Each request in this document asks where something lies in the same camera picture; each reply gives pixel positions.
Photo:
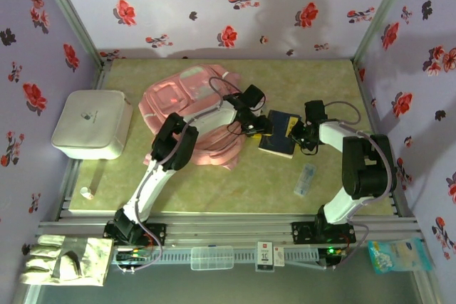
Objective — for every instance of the dark blue yellow-label notebook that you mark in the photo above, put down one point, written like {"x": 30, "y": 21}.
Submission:
{"x": 281, "y": 122}

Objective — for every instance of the clear plastic ruler case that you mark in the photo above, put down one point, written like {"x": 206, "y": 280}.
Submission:
{"x": 304, "y": 180}

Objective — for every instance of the pink student backpack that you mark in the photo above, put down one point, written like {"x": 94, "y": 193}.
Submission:
{"x": 167, "y": 94}

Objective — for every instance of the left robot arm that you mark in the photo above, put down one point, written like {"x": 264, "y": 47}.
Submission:
{"x": 174, "y": 140}

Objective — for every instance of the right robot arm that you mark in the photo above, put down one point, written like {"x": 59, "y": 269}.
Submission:
{"x": 367, "y": 165}

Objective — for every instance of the blue plastic snack bag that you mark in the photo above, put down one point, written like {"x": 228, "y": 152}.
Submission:
{"x": 399, "y": 256}

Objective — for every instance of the small white package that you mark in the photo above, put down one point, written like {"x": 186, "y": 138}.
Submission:
{"x": 279, "y": 256}

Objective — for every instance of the black white card package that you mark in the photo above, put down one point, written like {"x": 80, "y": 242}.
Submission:
{"x": 264, "y": 256}

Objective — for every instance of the clear plastic organizer box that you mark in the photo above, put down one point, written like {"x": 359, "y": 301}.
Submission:
{"x": 212, "y": 257}

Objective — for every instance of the white lidded storage box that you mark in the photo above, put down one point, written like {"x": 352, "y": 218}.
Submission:
{"x": 89, "y": 104}

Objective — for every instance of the small white bottle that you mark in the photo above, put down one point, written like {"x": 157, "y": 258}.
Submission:
{"x": 86, "y": 193}

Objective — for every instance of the white fabric work glove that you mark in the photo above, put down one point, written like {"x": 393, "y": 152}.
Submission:
{"x": 71, "y": 261}

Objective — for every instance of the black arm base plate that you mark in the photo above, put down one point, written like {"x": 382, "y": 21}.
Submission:
{"x": 158, "y": 233}
{"x": 301, "y": 233}

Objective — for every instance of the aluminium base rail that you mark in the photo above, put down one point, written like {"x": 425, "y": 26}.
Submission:
{"x": 228, "y": 229}

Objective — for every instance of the aluminium corner post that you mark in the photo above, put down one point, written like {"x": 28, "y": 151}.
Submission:
{"x": 67, "y": 8}
{"x": 383, "y": 5}

